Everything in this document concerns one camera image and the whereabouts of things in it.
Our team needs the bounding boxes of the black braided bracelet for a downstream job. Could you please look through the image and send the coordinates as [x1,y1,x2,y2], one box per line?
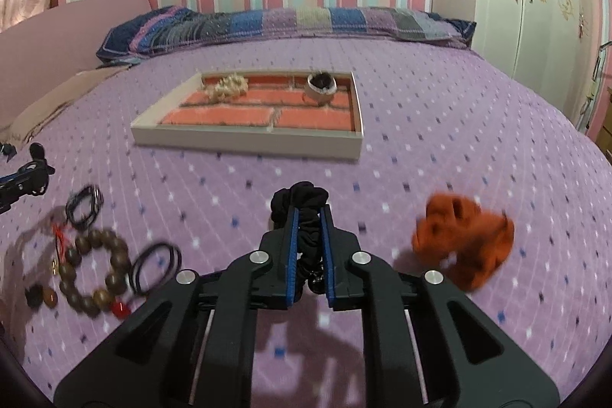
[64,183,105,231]

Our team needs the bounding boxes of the black hair ties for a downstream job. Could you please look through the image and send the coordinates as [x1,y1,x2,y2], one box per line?
[127,241,184,297]

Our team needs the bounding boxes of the brown wooden bead bracelet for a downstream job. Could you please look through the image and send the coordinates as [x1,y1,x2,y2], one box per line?
[57,228,133,319]

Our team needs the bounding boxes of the orange scrunchie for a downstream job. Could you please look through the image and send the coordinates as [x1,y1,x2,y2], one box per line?
[412,193,514,292]

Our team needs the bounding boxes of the black scrunchie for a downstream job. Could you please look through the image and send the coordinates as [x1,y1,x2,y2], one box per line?
[271,181,329,300]

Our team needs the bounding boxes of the white jewelry tray orange lining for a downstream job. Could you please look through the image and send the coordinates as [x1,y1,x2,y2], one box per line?
[131,69,364,161]

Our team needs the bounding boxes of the beige folded cloth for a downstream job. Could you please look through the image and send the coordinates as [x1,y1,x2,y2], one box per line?
[1,65,129,149]

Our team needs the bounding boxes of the small brown bead earrings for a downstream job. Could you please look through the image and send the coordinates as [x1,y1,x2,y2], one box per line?
[25,283,58,310]

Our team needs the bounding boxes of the pink headboard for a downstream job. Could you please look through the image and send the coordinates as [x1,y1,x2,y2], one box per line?
[0,0,151,127]

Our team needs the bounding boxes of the purple patterned bedspread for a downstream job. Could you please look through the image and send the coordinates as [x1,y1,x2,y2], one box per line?
[1,39,611,395]

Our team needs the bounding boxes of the striped patchwork pillow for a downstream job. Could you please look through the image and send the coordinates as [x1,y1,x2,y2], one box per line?
[96,6,476,65]

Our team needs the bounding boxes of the cream pearl scrunchie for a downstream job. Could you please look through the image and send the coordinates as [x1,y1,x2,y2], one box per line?
[204,72,249,102]

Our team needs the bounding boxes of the white wardrobe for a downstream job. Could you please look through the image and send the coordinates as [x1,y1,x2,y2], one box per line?
[473,0,599,121]

